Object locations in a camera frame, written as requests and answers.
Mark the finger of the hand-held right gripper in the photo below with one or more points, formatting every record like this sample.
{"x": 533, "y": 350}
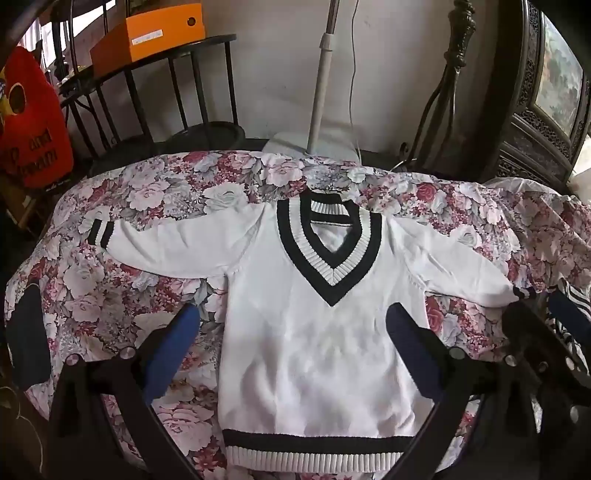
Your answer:
{"x": 526, "y": 327}
{"x": 565, "y": 311}

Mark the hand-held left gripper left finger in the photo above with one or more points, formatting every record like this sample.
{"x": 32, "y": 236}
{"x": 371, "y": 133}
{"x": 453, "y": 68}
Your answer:
{"x": 173, "y": 341}

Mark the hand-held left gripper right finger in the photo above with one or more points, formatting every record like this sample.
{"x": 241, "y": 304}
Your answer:
{"x": 411, "y": 344}

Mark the white sweater with black stripes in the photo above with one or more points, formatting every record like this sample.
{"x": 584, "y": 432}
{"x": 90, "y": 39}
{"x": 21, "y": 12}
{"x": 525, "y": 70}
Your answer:
{"x": 314, "y": 323}

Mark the zebra striped cloth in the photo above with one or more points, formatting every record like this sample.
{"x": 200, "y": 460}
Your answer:
{"x": 582, "y": 300}

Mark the dark cloth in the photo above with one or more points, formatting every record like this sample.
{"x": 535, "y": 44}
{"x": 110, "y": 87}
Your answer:
{"x": 30, "y": 332}

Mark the pink floral bedspread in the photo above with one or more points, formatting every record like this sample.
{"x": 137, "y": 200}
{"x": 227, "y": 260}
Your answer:
{"x": 161, "y": 184}

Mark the black metal rack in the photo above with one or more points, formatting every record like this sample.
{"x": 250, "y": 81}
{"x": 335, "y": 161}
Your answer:
{"x": 207, "y": 131}

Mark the carved wooden framed painting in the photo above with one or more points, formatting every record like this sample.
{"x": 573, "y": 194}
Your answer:
{"x": 521, "y": 92}

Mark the red plush toy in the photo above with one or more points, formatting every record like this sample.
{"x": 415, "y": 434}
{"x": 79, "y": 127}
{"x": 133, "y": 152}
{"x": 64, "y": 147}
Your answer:
{"x": 37, "y": 129}

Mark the white floor stand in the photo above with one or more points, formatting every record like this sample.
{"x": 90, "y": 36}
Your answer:
{"x": 321, "y": 92}

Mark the orange box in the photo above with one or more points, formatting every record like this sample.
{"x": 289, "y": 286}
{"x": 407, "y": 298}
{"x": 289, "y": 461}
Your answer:
{"x": 152, "y": 32}

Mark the ornate dark metal post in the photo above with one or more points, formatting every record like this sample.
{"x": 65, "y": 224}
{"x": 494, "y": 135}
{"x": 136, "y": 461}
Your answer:
{"x": 457, "y": 46}

